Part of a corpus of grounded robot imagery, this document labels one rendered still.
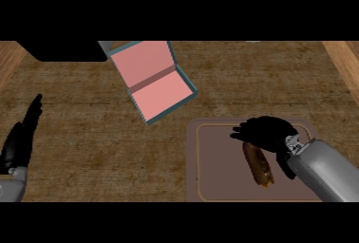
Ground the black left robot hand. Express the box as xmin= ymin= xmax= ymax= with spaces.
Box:
xmin=0 ymin=93 xmax=43 ymax=175

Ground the pink and teal open box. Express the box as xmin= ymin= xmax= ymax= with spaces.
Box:
xmin=105 ymin=41 xmax=200 ymax=126

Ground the black appliance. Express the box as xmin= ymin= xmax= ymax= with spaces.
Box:
xmin=15 ymin=41 xmax=110 ymax=63

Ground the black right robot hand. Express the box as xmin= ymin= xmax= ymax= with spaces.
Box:
xmin=229 ymin=116 xmax=300 ymax=180

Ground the pale wooden side panel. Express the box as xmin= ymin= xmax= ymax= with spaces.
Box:
xmin=321 ymin=41 xmax=359 ymax=107

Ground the brown wooden side panel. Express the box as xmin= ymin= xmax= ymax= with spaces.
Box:
xmin=0 ymin=41 xmax=30 ymax=91

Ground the brown rectangular tray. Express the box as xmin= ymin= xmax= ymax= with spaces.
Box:
xmin=185 ymin=118 xmax=325 ymax=203

